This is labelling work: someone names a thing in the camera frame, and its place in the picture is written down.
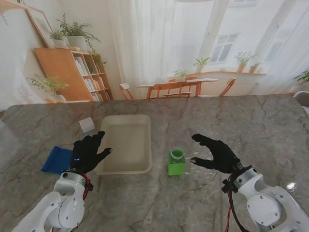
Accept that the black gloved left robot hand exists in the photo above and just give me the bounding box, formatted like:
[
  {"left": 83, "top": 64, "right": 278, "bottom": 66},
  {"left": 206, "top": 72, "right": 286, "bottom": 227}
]
[{"left": 69, "top": 130, "right": 113, "bottom": 174}]

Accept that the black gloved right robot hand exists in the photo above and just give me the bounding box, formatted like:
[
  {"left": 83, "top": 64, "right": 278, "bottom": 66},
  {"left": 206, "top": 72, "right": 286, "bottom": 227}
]
[{"left": 191, "top": 134, "right": 242, "bottom": 174}]

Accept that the white square bottle cap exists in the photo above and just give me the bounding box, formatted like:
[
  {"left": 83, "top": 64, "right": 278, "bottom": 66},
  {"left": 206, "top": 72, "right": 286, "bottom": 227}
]
[{"left": 79, "top": 117, "right": 95, "bottom": 133}]

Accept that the blue plastic scraper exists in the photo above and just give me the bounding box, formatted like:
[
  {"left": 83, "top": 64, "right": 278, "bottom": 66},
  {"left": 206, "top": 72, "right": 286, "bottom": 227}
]
[{"left": 40, "top": 145, "right": 74, "bottom": 175}]

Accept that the cream plastic baking tray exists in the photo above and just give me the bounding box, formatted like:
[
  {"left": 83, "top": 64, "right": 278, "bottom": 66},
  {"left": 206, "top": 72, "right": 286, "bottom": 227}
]
[{"left": 93, "top": 114, "right": 153, "bottom": 175}]

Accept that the clear bottle with green base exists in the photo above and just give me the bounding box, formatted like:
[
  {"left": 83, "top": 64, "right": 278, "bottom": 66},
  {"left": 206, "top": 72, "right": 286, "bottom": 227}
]
[{"left": 168, "top": 148, "right": 186, "bottom": 176}]

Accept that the printed room backdrop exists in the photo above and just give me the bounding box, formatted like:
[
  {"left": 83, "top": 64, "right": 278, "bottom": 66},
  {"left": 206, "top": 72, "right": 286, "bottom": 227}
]
[{"left": 0, "top": 0, "right": 309, "bottom": 104}]

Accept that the red black left arm cable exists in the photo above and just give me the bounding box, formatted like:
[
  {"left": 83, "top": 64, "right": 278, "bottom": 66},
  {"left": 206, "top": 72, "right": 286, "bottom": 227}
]
[{"left": 81, "top": 173, "right": 94, "bottom": 201}]

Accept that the red black arm cable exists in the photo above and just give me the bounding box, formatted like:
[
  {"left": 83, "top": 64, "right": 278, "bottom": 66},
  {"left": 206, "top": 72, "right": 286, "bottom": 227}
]
[
  {"left": 81, "top": 173, "right": 94, "bottom": 201},
  {"left": 223, "top": 174, "right": 246, "bottom": 232}
]

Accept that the red black right arm cable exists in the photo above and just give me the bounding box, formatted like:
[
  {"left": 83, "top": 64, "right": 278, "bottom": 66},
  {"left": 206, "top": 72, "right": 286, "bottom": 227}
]
[{"left": 223, "top": 174, "right": 246, "bottom": 232}]

